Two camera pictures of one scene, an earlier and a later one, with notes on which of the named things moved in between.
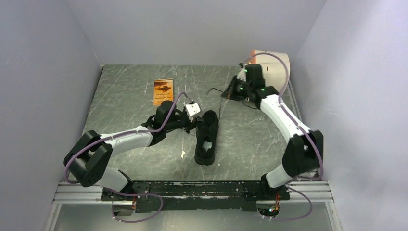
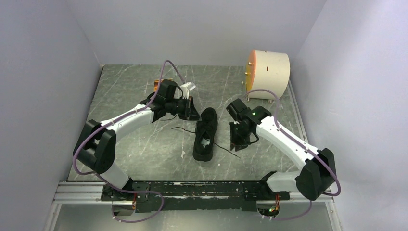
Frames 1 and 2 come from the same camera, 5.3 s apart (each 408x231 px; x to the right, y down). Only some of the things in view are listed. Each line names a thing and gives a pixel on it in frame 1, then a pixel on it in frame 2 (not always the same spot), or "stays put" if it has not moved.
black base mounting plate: x=196 y=197 stays put
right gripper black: x=229 y=93 -> x=238 y=144
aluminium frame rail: x=301 y=192 stays put
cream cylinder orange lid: x=274 y=71 stays put
